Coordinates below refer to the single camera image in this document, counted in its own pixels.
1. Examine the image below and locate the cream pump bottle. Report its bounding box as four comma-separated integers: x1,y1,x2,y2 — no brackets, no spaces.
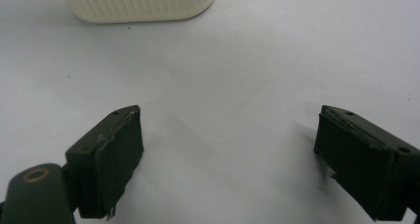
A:
55,0,217,24

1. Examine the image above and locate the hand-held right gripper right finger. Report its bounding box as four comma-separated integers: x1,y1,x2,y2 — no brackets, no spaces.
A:
313,104,420,222

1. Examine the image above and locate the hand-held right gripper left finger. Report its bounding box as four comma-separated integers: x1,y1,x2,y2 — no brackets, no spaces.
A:
64,104,145,220

